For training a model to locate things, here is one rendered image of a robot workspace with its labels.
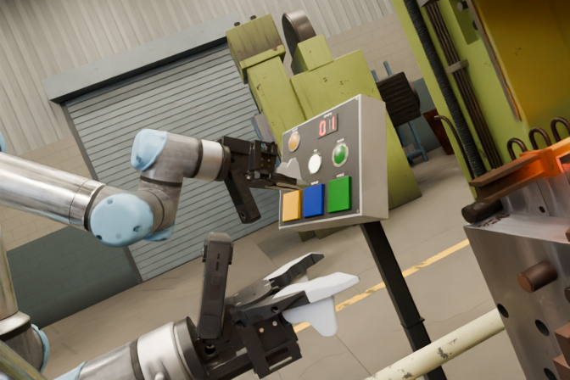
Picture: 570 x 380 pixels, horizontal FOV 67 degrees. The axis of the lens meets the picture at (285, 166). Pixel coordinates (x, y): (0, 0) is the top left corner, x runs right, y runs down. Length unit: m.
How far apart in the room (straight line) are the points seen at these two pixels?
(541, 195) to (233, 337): 0.46
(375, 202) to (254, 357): 0.54
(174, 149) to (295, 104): 4.68
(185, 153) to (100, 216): 0.20
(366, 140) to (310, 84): 4.41
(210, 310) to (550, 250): 0.42
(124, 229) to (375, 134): 0.59
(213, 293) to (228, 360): 0.08
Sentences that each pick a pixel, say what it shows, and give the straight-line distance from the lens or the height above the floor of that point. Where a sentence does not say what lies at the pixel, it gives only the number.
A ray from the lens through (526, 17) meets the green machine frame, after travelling 0.94.
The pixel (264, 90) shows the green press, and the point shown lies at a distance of 5.42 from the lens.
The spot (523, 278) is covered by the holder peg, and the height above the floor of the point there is 0.88.
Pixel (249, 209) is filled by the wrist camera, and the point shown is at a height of 1.07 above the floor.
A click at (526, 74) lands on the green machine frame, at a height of 1.10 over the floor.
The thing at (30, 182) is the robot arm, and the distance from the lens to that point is 0.73.
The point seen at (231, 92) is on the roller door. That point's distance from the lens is 8.63.
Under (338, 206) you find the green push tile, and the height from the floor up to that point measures 0.99.
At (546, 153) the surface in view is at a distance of 0.64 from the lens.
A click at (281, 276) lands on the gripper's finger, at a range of 0.56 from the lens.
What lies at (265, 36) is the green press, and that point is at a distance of 5.54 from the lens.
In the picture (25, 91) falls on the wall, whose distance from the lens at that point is 9.21.
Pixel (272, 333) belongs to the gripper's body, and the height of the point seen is 0.96.
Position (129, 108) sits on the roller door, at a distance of 8.64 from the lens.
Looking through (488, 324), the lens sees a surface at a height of 0.63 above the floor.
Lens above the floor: 1.14
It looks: 1 degrees down
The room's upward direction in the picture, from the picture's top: 23 degrees counter-clockwise
